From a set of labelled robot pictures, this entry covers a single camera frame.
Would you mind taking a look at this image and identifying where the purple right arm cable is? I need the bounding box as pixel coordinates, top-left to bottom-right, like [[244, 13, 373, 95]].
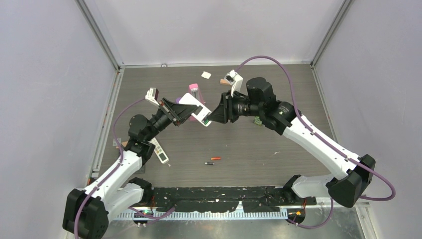
[[234, 55, 396, 230]]

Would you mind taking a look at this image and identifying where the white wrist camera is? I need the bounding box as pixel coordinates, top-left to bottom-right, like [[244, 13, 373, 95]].
[[224, 70, 243, 97], [145, 88, 159, 107]]

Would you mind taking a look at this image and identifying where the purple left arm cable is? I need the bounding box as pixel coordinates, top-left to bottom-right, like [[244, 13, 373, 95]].
[[74, 98, 177, 239]]

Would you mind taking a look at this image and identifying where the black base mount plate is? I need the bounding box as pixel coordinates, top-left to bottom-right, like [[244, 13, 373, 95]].
[[131, 176, 317, 214]]

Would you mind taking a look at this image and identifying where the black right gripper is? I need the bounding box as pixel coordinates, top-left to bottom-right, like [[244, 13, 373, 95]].
[[208, 90, 263, 124]]

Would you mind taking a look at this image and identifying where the green terminal block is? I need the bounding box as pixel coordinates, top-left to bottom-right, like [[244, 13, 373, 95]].
[[253, 117, 262, 126]]

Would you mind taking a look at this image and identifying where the white battery cover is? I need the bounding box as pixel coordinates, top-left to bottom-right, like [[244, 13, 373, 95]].
[[201, 71, 211, 79]]

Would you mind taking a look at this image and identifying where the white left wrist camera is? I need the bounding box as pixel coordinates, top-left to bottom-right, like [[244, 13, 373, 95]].
[[145, 88, 159, 107]]

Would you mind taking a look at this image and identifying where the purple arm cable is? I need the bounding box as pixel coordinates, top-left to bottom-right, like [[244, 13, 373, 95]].
[[234, 55, 396, 230], [74, 98, 177, 239]]

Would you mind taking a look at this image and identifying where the pink metronome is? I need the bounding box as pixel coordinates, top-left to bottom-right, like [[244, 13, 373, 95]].
[[189, 83, 206, 105]]

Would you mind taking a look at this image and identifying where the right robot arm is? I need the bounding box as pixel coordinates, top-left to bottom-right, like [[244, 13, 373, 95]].
[[207, 77, 376, 208]]

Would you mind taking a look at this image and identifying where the small tan object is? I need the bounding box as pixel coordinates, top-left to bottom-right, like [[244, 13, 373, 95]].
[[116, 141, 128, 149]]

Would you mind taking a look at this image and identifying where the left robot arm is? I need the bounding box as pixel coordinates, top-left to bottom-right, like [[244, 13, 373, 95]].
[[62, 93, 206, 239]]

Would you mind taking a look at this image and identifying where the white remote control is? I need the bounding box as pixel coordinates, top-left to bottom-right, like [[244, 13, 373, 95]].
[[150, 138, 169, 164], [179, 93, 211, 127]]

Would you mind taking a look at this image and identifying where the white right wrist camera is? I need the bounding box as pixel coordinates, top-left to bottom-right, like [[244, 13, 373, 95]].
[[224, 70, 243, 97]]

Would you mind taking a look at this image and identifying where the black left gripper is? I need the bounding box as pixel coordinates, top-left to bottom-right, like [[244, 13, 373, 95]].
[[145, 98, 197, 142]]

